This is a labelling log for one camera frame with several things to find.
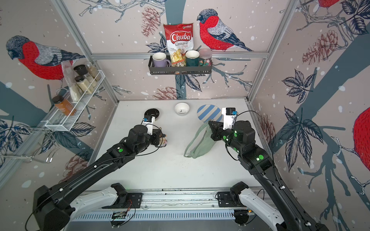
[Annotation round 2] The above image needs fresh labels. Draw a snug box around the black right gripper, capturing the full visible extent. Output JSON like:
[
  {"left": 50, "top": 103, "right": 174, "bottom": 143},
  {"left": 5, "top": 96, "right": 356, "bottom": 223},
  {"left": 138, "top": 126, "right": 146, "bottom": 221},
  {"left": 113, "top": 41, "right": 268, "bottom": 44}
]
[{"left": 209, "top": 119, "right": 244, "bottom": 156}]

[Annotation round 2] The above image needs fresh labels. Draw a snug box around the green corduroy bag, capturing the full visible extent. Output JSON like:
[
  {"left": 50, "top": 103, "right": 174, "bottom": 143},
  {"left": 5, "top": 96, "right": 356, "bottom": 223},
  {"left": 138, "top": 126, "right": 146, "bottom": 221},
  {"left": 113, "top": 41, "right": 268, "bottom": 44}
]
[{"left": 184, "top": 123, "right": 216, "bottom": 159}]

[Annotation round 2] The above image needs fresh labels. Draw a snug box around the plush doll keychain decoration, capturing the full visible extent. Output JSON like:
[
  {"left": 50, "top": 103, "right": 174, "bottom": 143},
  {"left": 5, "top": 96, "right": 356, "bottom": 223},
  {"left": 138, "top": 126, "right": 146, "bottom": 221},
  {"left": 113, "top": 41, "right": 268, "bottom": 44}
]
[{"left": 160, "top": 136, "right": 168, "bottom": 148}]

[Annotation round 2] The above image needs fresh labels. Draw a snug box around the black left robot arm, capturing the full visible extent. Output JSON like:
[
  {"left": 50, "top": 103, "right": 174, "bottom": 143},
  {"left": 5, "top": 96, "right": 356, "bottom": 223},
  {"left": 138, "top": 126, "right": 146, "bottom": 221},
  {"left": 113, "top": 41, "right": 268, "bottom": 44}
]
[{"left": 32, "top": 125, "right": 165, "bottom": 231}]

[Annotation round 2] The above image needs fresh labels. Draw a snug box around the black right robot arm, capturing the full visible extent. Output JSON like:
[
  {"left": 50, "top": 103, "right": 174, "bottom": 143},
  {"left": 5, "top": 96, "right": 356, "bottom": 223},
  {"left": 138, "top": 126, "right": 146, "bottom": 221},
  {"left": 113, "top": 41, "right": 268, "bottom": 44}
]
[{"left": 208, "top": 121, "right": 328, "bottom": 231}]

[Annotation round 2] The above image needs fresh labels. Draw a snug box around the clear plastic bag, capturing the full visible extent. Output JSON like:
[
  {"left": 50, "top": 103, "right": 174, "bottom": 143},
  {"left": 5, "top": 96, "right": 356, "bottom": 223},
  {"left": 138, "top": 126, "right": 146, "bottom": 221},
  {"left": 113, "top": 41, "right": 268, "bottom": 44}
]
[{"left": 61, "top": 61, "right": 83, "bottom": 103}]

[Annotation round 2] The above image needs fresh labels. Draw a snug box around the red Chuba chips bag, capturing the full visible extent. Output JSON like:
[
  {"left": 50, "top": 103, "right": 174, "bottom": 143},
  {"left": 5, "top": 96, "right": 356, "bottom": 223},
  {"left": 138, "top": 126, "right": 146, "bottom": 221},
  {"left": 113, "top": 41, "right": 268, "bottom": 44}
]
[{"left": 164, "top": 24, "right": 194, "bottom": 67}]

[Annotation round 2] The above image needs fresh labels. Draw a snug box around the blue striped plate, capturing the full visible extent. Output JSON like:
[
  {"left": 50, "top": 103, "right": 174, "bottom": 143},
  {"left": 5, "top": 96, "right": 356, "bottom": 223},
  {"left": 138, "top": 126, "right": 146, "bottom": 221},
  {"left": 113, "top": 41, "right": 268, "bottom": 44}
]
[{"left": 197, "top": 105, "right": 223, "bottom": 123}]

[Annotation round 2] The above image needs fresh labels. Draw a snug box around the black glazed bowl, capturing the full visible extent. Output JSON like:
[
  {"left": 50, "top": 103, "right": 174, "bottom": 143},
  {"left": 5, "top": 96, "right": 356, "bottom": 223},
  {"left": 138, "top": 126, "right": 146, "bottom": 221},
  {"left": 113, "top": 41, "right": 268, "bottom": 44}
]
[{"left": 144, "top": 108, "right": 160, "bottom": 119}]

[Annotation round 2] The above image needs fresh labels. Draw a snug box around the white ceramic bowl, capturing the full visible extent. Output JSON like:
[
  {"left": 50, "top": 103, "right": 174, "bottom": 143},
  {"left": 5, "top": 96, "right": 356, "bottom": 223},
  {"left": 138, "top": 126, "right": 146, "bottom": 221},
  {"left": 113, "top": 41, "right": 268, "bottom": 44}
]
[{"left": 174, "top": 103, "right": 190, "bottom": 116}]

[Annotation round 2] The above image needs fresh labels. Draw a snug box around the pink lidded candy jar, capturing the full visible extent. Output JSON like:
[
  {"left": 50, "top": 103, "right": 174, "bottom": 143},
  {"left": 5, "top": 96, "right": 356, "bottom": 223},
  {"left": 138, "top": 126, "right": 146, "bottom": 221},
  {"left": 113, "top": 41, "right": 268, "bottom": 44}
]
[{"left": 198, "top": 48, "right": 212, "bottom": 66}]

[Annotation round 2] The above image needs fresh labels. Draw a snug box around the purple mug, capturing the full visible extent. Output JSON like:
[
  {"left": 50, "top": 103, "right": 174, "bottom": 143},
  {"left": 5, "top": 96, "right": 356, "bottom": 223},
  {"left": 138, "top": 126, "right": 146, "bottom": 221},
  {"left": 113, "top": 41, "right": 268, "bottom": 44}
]
[{"left": 152, "top": 52, "right": 171, "bottom": 67}]

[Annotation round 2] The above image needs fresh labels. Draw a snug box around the green mug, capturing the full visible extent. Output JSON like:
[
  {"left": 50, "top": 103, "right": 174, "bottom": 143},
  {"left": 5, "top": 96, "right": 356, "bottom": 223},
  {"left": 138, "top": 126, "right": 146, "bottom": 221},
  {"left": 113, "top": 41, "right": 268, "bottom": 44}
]
[{"left": 186, "top": 50, "right": 199, "bottom": 66}]

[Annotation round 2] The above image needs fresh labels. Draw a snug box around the beige spice jar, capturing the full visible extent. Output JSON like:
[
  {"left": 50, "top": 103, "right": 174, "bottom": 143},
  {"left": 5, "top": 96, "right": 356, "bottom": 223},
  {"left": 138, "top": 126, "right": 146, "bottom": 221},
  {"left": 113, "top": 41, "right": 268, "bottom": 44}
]
[{"left": 75, "top": 75, "right": 93, "bottom": 94}]

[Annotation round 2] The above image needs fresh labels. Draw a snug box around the small glass spice jar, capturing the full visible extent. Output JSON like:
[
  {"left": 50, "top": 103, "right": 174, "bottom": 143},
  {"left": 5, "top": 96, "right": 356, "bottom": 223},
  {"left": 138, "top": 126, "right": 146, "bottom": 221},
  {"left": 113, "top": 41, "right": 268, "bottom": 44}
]
[{"left": 86, "top": 63, "right": 101, "bottom": 82}]

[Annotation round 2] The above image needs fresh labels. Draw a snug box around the black lid spice jar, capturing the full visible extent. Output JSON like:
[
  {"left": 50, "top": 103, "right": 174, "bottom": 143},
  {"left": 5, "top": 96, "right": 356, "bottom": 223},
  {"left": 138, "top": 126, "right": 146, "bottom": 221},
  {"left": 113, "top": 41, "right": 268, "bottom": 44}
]
[{"left": 73, "top": 64, "right": 97, "bottom": 88}]

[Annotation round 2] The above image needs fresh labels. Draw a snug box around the orange spice jar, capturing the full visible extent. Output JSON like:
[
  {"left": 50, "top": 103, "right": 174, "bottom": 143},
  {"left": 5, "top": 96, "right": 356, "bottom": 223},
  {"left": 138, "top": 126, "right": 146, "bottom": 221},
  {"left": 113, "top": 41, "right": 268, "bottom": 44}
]
[{"left": 52, "top": 95, "right": 76, "bottom": 116}]

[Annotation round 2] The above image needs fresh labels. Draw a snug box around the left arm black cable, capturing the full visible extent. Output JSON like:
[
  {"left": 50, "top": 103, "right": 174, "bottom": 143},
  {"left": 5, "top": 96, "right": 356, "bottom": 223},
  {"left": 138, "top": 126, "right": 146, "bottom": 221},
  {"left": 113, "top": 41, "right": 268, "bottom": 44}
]
[{"left": 127, "top": 122, "right": 168, "bottom": 158}]

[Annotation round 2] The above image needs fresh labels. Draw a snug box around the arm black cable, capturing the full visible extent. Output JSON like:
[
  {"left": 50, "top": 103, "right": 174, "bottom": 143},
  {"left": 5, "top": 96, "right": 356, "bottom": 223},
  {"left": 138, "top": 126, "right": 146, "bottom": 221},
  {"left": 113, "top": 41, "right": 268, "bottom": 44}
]
[
  {"left": 127, "top": 122, "right": 168, "bottom": 158},
  {"left": 225, "top": 110, "right": 262, "bottom": 162}
]

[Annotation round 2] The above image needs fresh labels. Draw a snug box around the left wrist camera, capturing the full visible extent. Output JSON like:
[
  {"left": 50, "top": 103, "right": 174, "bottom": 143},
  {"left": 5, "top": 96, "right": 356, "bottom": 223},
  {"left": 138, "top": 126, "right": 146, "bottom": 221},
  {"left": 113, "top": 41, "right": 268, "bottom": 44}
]
[{"left": 142, "top": 117, "right": 155, "bottom": 135}]

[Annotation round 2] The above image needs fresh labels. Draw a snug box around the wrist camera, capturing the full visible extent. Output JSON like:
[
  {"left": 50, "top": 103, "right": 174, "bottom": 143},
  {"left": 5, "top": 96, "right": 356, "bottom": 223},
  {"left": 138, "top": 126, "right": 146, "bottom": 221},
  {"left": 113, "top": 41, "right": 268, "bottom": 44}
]
[
  {"left": 142, "top": 117, "right": 155, "bottom": 135},
  {"left": 222, "top": 107, "right": 237, "bottom": 130}
]

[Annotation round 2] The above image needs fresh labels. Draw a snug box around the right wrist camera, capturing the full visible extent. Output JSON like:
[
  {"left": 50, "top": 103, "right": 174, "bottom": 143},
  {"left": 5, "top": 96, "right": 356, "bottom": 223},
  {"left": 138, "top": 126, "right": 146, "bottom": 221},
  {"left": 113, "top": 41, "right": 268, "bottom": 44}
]
[{"left": 222, "top": 107, "right": 237, "bottom": 130}]

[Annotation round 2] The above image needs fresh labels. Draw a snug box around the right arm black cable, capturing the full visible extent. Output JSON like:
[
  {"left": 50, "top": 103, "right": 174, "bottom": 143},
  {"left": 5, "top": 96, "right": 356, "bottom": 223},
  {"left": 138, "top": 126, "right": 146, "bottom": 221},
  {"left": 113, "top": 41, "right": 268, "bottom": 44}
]
[{"left": 225, "top": 110, "right": 262, "bottom": 162}]

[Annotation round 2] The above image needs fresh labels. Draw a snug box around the black wall shelf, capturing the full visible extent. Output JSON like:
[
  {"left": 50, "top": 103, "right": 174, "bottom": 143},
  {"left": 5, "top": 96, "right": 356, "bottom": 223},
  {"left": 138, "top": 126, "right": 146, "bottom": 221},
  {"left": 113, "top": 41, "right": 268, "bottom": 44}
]
[{"left": 148, "top": 56, "right": 213, "bottom": 75}]

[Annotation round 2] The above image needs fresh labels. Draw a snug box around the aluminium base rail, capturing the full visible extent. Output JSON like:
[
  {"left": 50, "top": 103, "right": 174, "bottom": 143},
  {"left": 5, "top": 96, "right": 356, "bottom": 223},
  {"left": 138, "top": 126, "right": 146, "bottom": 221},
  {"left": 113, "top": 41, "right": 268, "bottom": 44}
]
[{"left": 67, "top": 187, "right": 301, "bottom": 223}]

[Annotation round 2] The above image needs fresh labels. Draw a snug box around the white wire rack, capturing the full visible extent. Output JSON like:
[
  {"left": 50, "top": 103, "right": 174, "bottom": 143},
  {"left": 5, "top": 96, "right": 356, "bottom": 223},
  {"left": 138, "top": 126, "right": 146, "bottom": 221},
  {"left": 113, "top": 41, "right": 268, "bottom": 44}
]
[{"left": 40, "top": 69, "right": 106, "bottom": 132}]

